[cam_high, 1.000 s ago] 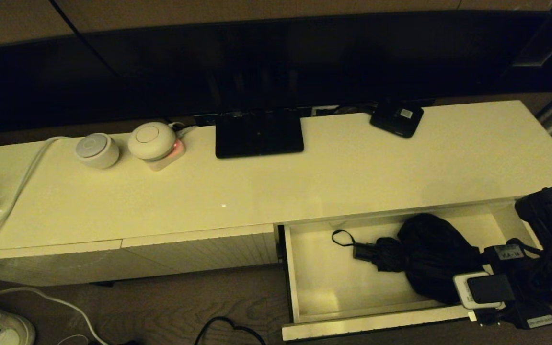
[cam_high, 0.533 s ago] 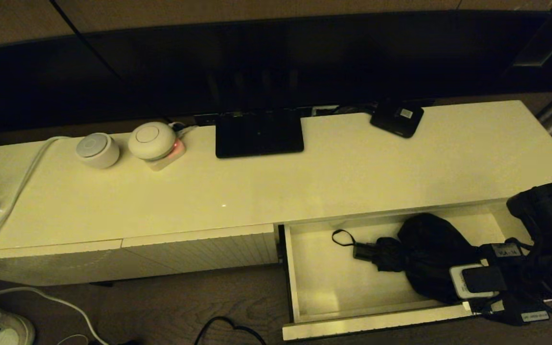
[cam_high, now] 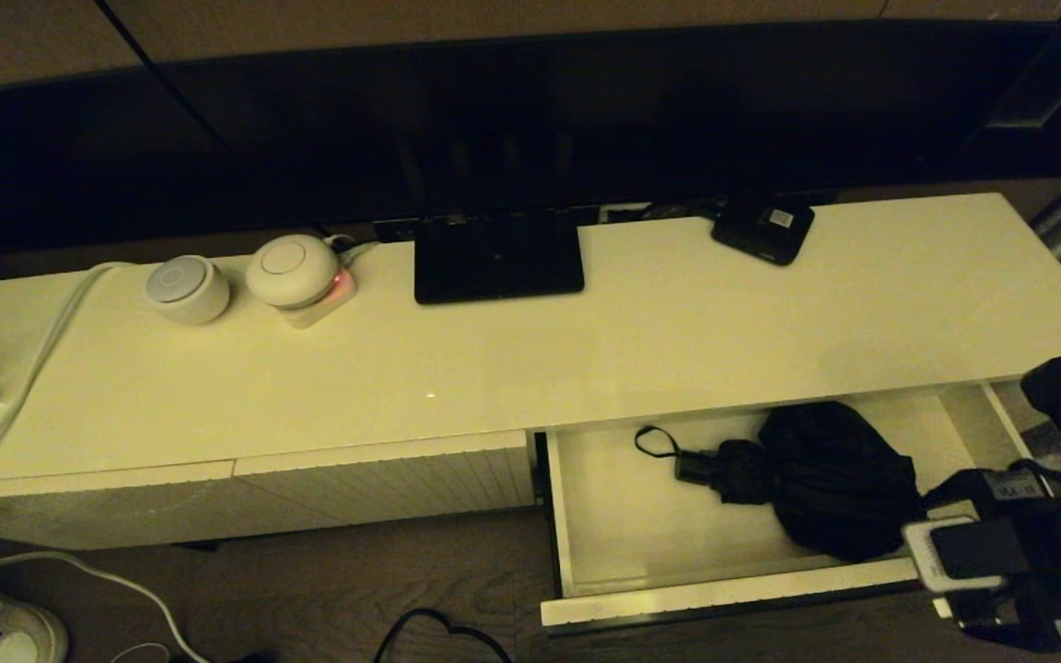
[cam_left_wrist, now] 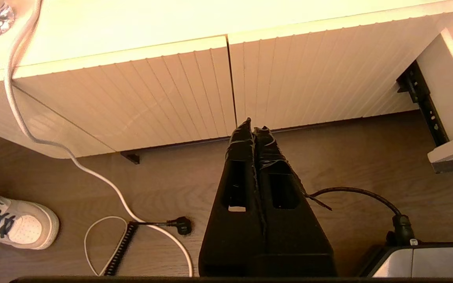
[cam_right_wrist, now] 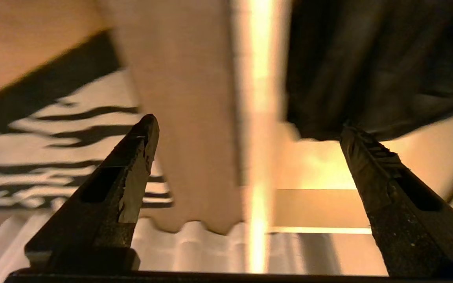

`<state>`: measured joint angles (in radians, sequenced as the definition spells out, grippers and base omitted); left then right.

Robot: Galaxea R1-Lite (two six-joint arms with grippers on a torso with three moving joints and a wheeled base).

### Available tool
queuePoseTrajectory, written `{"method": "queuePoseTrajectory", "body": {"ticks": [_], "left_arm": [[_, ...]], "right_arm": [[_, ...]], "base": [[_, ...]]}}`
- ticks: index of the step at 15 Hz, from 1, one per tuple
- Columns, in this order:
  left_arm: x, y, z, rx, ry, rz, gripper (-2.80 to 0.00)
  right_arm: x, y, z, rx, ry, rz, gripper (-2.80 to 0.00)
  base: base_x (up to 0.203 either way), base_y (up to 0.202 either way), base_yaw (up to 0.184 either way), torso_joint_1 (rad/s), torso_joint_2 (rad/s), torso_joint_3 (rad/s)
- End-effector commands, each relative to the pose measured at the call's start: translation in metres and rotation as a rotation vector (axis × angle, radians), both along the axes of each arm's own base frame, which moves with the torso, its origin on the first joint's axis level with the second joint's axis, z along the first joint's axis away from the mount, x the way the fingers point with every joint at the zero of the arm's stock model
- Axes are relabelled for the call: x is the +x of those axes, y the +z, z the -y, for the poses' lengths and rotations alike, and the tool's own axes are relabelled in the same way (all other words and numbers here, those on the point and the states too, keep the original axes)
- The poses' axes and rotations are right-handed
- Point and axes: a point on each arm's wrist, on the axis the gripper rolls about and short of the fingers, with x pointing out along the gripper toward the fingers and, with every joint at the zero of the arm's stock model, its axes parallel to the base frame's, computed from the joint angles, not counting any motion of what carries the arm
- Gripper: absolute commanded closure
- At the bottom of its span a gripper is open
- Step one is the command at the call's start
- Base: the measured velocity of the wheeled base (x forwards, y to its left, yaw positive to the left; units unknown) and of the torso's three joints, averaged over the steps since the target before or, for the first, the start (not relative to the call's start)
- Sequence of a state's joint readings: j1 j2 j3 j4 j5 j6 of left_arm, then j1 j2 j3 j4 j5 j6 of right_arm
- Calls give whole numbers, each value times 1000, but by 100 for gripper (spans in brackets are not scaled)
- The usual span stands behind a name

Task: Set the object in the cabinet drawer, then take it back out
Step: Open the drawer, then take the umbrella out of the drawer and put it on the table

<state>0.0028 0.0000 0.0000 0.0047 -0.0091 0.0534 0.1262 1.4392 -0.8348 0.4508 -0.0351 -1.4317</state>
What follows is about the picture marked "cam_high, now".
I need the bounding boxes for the black umbrella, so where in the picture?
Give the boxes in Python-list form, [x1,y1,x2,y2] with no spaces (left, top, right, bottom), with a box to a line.
[635,402,925,564]

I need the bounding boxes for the white pull-out drawer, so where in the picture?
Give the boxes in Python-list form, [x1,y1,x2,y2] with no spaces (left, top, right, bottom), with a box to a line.
[540,382,1052,634]

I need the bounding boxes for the white ribbed cabinet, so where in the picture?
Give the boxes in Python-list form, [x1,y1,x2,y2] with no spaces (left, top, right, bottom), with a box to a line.
[234,430,536,532]
[0,460,239,552]
[0,192,1061,552]

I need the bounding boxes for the black set-top box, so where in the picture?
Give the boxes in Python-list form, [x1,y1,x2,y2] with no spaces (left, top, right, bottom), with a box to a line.
[711,195,815,266]

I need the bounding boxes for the white ribbed cabinet front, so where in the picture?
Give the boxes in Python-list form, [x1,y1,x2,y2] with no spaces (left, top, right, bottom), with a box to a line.
[0,460,239,552]
[234,430,536,532]

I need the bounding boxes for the black flat television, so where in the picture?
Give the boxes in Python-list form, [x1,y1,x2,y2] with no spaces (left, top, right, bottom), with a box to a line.
[0,23,1061,259]

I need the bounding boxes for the white power strip red light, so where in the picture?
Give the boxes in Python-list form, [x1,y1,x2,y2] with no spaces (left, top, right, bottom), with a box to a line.
[277,267,358,330]

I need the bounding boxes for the white dome-shaped device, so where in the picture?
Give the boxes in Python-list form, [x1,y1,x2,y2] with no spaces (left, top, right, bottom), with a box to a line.
[245,234,341,310]

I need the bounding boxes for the white speaker with grey top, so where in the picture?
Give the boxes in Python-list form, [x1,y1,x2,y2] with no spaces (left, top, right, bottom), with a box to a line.
[145,255,231,325]

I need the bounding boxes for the white sneaker dark laces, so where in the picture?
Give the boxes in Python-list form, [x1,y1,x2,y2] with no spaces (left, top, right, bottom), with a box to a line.
[0,578,69,663]

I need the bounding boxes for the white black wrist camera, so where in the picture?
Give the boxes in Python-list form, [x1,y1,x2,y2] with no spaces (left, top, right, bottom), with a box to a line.
[902,516,1033,593]

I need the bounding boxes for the black floor cable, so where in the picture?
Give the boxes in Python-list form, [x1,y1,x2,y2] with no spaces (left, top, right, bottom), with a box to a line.
[374,608,513,663]

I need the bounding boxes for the black television base plate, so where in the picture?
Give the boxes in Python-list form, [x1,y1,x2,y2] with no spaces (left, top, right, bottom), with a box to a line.
[414,210,585,306]

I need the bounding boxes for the white power cable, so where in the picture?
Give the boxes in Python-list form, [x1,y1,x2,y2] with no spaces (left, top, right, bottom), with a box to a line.
[0,262,209,663]

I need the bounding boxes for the thin black wall cable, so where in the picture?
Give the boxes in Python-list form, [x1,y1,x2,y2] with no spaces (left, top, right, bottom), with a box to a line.
[96,0,331,233]

